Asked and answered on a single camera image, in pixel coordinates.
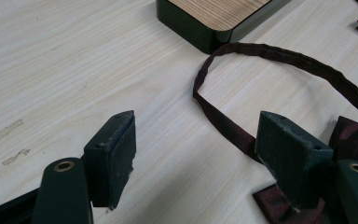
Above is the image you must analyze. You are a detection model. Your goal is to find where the black rack with wooden base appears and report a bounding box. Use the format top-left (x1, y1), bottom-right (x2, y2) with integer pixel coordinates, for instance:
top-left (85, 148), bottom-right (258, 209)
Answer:
top-left (156, 0), bottom-right (293, 55)

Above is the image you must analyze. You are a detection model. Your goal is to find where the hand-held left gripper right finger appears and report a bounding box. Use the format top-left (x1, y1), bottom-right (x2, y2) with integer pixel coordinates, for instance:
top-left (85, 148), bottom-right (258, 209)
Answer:
top-left (255, 110), bottom-right (336, 210)

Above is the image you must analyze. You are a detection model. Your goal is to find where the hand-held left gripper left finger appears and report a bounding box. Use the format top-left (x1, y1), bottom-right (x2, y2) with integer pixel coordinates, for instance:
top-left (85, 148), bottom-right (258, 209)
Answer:
top-left (83, 109), bottom-right (137, 211)

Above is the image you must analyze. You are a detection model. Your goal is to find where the dark maroon bow tie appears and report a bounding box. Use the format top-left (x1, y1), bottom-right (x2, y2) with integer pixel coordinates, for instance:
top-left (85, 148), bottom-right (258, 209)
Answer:
top-left (192, 42), bottom-right (358, 224)

